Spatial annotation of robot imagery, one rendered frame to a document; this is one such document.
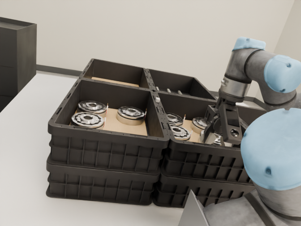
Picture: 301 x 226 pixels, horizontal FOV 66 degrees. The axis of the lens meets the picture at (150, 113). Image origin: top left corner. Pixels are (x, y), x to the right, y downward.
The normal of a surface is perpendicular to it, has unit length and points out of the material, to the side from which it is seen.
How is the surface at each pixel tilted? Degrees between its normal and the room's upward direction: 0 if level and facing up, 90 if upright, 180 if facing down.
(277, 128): 51
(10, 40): 90
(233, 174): 90
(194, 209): 90
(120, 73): 90
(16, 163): 0
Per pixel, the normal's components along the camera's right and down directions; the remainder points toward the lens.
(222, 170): 0.10, 0.41
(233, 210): -0.25, -0.92
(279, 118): -0.60, -0.62
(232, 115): 0.27, -0.53
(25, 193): 0.21, -0.90
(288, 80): 0.33, 0.43
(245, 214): -0.22, -0.82
